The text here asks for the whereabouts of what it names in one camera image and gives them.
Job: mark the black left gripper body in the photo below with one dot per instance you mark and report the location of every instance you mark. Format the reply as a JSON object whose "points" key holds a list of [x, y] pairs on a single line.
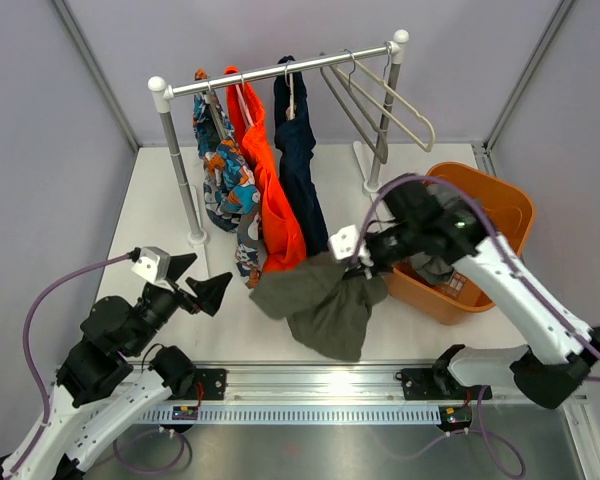
{"points": [[183, 298]]}

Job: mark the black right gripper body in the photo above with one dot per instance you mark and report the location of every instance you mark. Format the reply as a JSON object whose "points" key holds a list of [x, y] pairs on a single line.
{"points": [[382, 256]]}

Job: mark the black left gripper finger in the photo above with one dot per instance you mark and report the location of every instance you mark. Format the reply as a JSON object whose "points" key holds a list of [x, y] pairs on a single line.
{"points": [[208, 294], [178, 265]]}

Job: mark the grey shorts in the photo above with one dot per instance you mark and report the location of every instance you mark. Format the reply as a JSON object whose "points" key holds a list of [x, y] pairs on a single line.
{"points": [[432, 265]]}

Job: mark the olive green shorts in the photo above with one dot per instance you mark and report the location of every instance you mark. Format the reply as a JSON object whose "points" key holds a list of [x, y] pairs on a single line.
{"points": [[327, 309]]}

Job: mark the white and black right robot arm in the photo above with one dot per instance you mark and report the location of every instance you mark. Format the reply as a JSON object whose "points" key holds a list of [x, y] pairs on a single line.
{"points": [[414, 214]]}

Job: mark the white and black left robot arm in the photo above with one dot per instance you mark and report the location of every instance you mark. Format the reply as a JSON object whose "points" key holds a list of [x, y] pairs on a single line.
{"points": [[83, 412]]}

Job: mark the bright orange shorts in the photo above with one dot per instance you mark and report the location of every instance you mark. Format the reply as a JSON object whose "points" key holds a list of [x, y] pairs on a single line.
{"points": [[283, 238]]}

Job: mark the colourful patterned shorts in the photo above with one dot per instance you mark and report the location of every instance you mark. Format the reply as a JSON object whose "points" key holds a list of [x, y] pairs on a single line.
{"points": [[231, 198]]}

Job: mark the navy blue shorts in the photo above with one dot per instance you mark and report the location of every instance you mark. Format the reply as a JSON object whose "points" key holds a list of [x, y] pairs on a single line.
{"points": [[295, 141]]}

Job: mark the hanger of patterned shorts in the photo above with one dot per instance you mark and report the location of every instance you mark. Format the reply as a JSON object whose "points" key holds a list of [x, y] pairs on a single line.
{"points": [[212, 106]]}

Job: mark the hanger of navy shorts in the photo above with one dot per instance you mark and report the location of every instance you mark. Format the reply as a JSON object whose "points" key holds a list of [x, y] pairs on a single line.
{"points": [[290, 81]]}

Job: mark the hanger of orange shorts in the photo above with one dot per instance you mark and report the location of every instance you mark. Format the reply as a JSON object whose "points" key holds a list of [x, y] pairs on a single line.
{"points": [[244, 108]]}

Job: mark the silver clothes rack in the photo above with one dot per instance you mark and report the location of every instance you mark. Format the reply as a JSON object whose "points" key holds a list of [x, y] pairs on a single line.
{"points": [[162, 94]]}

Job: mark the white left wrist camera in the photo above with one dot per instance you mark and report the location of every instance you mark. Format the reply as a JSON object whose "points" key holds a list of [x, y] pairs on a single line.
{"points": [[151, 265]]}

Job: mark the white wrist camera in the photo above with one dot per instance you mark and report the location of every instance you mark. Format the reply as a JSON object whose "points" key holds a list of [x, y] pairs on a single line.
{"points": [[346, 236], [151, 265]]}

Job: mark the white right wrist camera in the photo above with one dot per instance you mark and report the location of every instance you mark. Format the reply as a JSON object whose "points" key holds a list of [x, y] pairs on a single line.
{"points": [[346, 236]]}

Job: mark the aluminium mounting rail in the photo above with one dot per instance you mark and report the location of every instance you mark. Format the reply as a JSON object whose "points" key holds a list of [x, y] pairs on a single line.
{"points": [[317, 383]]}

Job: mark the slotted white cable duct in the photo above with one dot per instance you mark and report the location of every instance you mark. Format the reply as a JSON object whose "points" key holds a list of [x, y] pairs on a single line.
{"points": [[293, 415]]}

